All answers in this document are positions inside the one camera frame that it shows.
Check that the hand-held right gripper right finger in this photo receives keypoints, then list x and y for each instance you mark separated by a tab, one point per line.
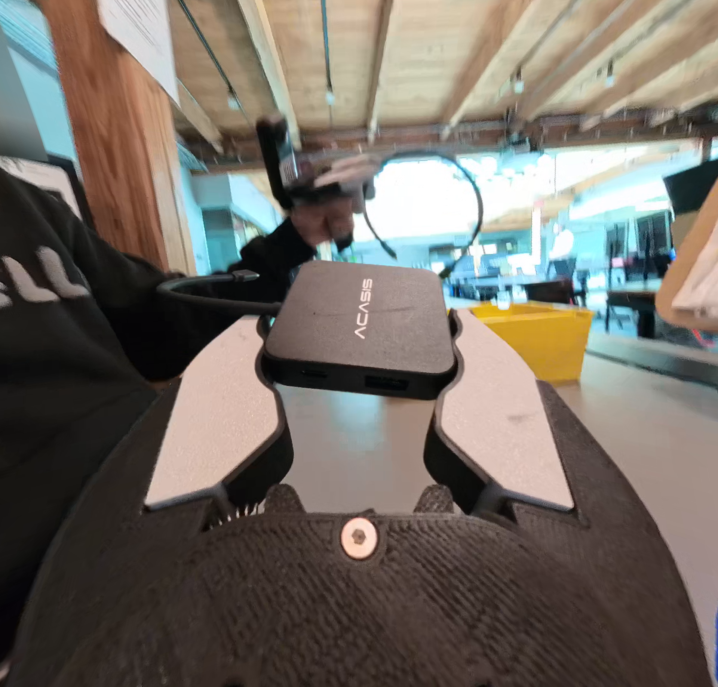
499	418

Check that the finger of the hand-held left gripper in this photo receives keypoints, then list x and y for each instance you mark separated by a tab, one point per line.
348	171

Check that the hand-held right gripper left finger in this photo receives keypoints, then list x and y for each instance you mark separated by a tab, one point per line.
219	412

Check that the yellow plastic bin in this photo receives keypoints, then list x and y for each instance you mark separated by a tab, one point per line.
533	334

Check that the grey desk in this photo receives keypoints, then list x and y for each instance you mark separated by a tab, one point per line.
617	446

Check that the person's left hand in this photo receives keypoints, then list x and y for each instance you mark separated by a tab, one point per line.
325	221

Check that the white paper notice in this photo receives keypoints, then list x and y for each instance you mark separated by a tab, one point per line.
140	25

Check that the wooden sign board with papers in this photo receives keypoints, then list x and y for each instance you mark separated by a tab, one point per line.
667	283

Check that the black framed marker sign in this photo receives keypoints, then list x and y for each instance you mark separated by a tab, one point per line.
33	179

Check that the wooden support post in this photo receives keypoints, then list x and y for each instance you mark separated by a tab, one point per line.
112	137

